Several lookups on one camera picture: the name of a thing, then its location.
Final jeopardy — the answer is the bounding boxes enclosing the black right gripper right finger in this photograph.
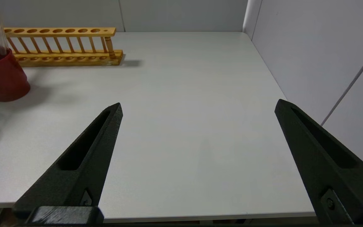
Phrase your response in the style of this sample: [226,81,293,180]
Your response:
[274,99,363,225]

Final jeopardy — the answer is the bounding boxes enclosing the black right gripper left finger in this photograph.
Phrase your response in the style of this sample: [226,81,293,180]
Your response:
[12,102,124,218]

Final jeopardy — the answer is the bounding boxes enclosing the wooden test tube rack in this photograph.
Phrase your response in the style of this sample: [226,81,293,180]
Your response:
[3,27,124,67]

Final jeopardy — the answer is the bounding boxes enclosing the red plastic cup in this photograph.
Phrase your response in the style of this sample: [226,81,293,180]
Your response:
[0,47,31,102]

